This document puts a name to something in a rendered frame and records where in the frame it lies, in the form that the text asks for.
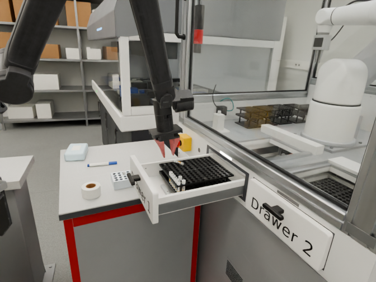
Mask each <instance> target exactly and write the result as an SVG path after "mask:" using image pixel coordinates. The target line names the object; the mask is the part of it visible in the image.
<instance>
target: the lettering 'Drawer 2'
mask: <svg viewBox="0 0 376 282"><path fill-rule="evenodd" d="M253 199H255V198H254V197H253V198H252V205H251V206H252V207H253ZM255 200H256V199H255ZM256 202H257V208H254V207H253V208H254V209H256V210H257V209H258V207H259V204H258V201H257V200H256ZM261 209H263V210H264V208H262V206H260V214H261ZM266 212H267V213H268V214H269V216H268V215H267V214H264V217H265V215H267V216H268V217H269V218H268V219H267V218H266V217H265V219H266V220H268V221H269V220H270V213H269V212H268V211H266ZM275 223H277V229H279V227H280V226H281V222H280V224H279V226H278V220H277V219H276V220H275V222H274V217H273V216H272V224H273V226H274V225H275ZM284 228H286V229H287V230H288V232H287V231H286V230H285V229H284ZM284 231H286V232H287V234H290V231H289V229H288V228H287V227H283V234H284V236H286V235H285V233H284ZM294 236H296V237H298V236H297V235H295V234H294V233H293V234H292V239H291V241H293V237H294ZM286 237H288V236H286ZM288 238H289V237H288ZM305 242H307V243H309V244H310V246H311V247H310V248H309V249H304V250H303V252H305V253H306V251H310V250H312V248H313V247H312V245H311V243H310V242H308V241H307V240H305ZM306 254H307V255H308V256H309V257H310V255H309V254H308V253H306Z"/></svg>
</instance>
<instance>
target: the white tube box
mask: <svg viewBox="0 0 376 282"><path fill-rule="evenodd" d="M127 173H130V170H127V171H125V175H123V171H120V172H113V173H110V175H111V183H112V185H113V188H114V190H118V189H124V188H127V187H133V186H132V185H131V184H130V181H129V179H128V177H127V175H126V174H127Z"/></svg>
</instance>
